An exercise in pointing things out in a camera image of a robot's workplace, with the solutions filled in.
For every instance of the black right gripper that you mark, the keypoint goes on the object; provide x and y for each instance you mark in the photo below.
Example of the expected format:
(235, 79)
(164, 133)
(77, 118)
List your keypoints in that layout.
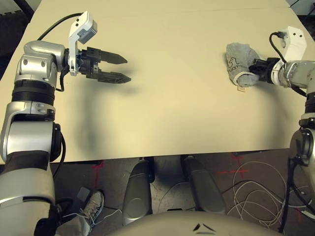
(267, 70)

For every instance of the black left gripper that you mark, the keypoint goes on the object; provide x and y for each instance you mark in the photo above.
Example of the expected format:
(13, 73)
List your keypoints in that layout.
(89, 61)

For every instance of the grey terry rag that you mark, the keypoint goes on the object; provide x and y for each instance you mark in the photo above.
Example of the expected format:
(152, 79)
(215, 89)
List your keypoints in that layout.
(240, 59)

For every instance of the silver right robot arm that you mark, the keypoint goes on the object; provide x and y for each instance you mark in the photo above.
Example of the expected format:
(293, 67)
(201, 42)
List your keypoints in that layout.
(302, 73)

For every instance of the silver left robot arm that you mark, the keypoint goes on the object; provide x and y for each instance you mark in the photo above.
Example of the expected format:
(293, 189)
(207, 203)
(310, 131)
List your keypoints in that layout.
(29, 132)

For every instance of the black foam floor mat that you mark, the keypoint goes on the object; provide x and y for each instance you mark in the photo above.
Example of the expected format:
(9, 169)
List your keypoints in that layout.
(9, 37)

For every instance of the small grey floor pedal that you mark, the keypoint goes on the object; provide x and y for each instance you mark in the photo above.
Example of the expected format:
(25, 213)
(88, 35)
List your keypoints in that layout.
(84, 193)

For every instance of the grey robot left leg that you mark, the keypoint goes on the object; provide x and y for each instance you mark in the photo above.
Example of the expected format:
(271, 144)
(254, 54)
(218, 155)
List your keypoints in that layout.
(137, 194)

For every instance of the grey robot leg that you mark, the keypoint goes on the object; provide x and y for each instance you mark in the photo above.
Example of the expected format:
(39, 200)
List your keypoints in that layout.
(137, 194)
(204, 189)

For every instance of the grey robot right leg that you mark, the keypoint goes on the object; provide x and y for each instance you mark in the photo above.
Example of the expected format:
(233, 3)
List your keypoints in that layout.
(204, 189)

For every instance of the grey bystander sneaker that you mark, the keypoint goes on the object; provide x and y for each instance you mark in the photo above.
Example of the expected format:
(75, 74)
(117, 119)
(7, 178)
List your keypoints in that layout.
(96, 204)

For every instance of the grey bystander trouser leg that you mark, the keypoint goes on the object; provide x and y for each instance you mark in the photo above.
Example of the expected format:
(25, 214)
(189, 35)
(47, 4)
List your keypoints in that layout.
(73, 226)

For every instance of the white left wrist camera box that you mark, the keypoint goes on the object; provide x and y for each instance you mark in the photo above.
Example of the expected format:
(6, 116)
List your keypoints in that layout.
(73, 44)

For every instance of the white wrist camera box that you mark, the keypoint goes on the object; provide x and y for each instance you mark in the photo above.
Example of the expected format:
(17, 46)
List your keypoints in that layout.
(295, 41)
(73, 44)

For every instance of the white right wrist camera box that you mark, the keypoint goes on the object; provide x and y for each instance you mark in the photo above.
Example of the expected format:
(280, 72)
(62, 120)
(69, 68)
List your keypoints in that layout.
(295, 41)

